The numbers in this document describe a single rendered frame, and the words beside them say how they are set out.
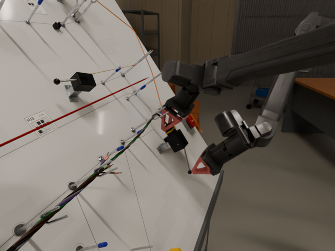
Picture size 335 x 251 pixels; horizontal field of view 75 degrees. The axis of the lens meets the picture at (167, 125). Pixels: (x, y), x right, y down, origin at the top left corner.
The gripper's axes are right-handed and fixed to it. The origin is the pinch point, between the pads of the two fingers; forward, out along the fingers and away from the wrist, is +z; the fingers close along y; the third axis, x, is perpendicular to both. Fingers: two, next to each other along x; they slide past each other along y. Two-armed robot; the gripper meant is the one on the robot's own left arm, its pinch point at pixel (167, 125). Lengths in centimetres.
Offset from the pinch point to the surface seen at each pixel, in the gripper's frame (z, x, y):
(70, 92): -2.6, -21.4, 20.7
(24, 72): -4.7, -28.6, 27.6
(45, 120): 0.1, -18.0, 29.8
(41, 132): 1.0, -16.0, 32.0
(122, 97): 0.2, -16.8, 2.7
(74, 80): -7.5, -19.8, 22.5
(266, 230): 77, 97, -96
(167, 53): 102, -175, -461
